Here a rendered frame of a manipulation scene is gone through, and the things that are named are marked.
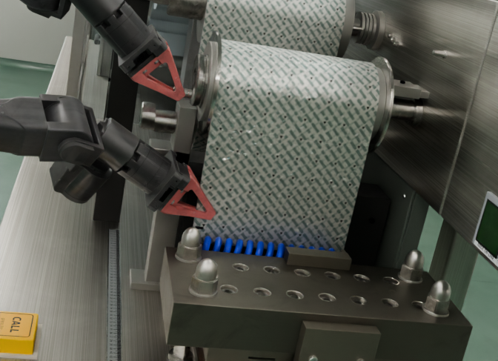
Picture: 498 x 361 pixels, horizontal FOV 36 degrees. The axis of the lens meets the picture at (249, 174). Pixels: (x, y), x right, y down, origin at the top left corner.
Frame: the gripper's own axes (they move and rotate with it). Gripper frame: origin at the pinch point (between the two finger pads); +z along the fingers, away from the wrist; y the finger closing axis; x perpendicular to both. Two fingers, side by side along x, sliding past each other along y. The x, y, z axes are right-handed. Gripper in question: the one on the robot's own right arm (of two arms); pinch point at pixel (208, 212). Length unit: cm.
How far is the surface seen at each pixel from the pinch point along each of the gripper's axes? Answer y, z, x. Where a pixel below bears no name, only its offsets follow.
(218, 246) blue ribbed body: 3.6, 3.2, -2.3
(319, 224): 0.3, 14.6, 8.5
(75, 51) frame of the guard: -102, -21, -11
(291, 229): 0.3, 11.7, 5.3
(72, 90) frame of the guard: -102, -15, -20
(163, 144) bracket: -9.3, -9.3, 2.2
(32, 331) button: 11.3, -12.1, -23.9
